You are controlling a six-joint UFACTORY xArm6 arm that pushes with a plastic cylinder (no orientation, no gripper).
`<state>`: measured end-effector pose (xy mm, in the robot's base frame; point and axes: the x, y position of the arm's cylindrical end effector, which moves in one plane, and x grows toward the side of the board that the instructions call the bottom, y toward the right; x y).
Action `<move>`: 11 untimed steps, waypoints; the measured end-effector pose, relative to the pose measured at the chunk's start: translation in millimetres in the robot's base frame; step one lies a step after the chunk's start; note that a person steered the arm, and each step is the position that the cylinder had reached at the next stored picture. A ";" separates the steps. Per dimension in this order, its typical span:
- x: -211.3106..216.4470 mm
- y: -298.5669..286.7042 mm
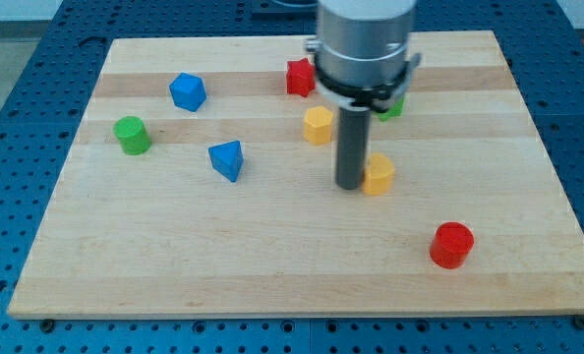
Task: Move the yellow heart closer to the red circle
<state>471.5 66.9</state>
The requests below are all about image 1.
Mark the green block behind arm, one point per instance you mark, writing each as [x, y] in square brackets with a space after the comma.
[394, 111]

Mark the green cylinder block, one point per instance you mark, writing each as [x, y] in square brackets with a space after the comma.
[131, 133]

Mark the yellow hexagon block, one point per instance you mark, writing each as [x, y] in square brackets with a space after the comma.
[317, 128]

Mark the black clamp ring mount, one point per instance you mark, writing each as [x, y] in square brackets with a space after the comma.
[378, 99]

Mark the blue triangle block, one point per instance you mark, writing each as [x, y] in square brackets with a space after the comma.
[227, 159]

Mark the red star block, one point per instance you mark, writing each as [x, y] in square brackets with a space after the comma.
[300, 77]

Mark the red cylinder block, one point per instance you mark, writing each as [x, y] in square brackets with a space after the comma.
[451, 245]

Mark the light wooden board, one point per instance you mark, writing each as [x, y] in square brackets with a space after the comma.
[162, 235]

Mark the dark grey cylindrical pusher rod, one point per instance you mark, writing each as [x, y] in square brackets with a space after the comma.
[352, 140]

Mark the blue cube block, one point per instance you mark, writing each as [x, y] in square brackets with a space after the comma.
[187, 92]

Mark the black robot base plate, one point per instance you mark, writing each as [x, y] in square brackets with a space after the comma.
[270, 9]

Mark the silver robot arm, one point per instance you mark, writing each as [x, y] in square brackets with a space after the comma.
[362, 65]

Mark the yellow heart block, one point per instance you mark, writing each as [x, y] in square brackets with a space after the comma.
[378, 175]

